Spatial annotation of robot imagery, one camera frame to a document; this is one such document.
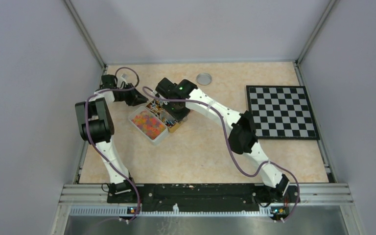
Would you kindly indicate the black white chessboard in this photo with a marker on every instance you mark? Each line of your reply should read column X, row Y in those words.
column 282, row 112

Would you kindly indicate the silver round lid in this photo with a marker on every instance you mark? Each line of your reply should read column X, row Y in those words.
column 204, row 79

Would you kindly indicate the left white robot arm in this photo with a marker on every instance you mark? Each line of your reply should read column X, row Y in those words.
column 96, row 126

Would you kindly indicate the white star candy tin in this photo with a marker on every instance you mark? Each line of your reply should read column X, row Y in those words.
column 149, row 125

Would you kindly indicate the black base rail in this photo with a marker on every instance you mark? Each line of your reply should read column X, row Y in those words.
column 246, row 197

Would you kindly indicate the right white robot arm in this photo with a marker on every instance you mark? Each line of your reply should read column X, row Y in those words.
column 239, row 129

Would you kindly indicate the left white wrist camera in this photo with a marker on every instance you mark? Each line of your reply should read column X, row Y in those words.
column 124, row 78

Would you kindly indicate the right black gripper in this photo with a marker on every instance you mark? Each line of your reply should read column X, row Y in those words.
column 184, row 113

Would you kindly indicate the gold lollipop tin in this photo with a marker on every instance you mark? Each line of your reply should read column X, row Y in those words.
column 157, row 108

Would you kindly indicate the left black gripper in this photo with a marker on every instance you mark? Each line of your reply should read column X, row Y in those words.
column 135, row 98

